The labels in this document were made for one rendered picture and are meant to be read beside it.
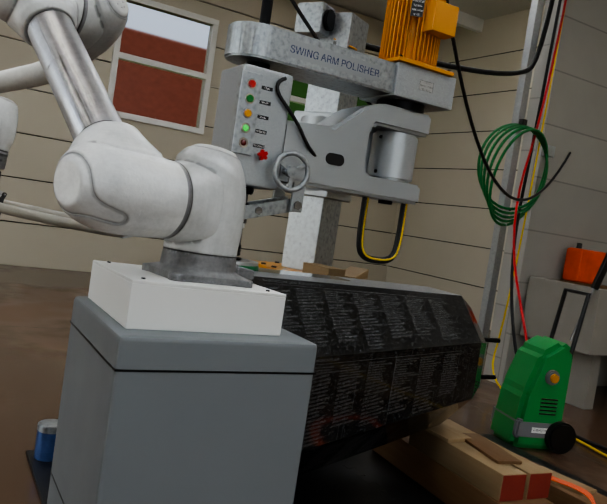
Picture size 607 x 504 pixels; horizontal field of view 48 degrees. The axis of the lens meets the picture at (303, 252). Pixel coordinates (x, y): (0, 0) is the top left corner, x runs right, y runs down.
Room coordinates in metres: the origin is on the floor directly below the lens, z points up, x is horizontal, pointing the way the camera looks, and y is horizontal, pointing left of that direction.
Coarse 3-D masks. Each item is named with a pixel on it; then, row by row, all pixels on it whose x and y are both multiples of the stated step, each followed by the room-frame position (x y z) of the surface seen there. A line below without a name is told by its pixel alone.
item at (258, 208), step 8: (256, 200) 2.60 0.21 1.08; (264, 200) 2.61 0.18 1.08; (272, 200) 2.63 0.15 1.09; (280, 200) 2.52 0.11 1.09; (288, 200) 2.54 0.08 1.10; (248, 208) 2.46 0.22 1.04; (256, 208) 2.47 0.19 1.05; (264, 208) 2.49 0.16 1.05; (272, 208) 2.51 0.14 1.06; (280, 208) 2.53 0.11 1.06; (288, 208) 2.54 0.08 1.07; (296, 208) 2.52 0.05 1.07; (248, 216) 2.46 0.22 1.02; (256, 216) 2.48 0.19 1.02
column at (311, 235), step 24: (336, 24) 3.33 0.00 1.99; (360, 24) 3.37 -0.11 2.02; (360, 48) 3.41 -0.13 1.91; (312, 96) 3.37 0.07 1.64; (336, 96) 3.30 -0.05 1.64; (312, 216) 3.32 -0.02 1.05; (336, 216) 3.42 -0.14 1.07; (288, 240) 3.37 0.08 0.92; (312, 240) 3.30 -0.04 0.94; (288, 264) 3.36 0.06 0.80
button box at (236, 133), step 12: (240, 72) 2.36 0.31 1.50; (252, 72) 2.36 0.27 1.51; (240, 84) 2.34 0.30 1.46; (240, 96) 2.35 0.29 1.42; (240, 108) 2.35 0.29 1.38; (252, 108) 2.37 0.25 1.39; (240, 120) 2.35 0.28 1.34; (252, 120) 2.37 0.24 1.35; (240, 132) 2.35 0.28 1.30; (252, 132) 2.38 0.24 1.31; (252, 144) 2.38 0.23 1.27
